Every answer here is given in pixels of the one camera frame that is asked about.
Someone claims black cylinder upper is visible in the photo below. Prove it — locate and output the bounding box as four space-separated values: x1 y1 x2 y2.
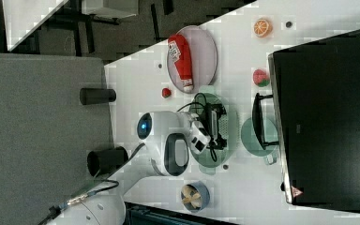
80 88 116 105

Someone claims yellow banana pieces toy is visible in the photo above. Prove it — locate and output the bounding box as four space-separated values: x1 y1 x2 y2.
181 185 203 209

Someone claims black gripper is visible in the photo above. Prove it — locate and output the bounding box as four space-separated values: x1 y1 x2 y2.
205 104 227 150

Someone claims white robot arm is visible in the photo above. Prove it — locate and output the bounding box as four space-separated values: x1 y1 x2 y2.
47 102 228 225

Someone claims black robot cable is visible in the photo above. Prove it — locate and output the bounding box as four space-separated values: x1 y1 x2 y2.
37 92 219 225

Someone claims blue bowl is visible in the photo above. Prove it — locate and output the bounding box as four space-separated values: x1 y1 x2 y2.
180 181 210 213

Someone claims green plastic cup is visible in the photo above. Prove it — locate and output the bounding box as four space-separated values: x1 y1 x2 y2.
241 118 278 165

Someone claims red toy strawberry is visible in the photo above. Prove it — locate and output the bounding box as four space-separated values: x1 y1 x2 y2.
161 88 172 98

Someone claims green plastic strainer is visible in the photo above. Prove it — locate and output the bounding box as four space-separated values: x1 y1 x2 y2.
187 85 239 175

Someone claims red plush ketchup bottle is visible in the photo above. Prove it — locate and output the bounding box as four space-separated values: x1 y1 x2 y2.
168 34 194 93

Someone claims grey round plate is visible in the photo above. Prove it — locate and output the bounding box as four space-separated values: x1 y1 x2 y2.
177 25 218 94

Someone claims silver toaster oven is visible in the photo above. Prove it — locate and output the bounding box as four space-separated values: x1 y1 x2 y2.
252 29 360 213

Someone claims black cylinder lower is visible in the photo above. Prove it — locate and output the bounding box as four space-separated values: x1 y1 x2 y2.
87 146 128 176

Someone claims pink toy fruit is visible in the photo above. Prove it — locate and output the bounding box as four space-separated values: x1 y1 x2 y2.
252 69 270 87

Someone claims black cylinder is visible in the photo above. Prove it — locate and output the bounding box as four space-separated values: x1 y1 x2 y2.
87 146 128 176
80 88 116 105

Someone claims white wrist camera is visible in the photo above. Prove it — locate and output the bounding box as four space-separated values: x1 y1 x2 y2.
190 121 211 155

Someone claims orange slice toy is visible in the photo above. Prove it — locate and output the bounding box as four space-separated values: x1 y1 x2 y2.
253 18 273 38

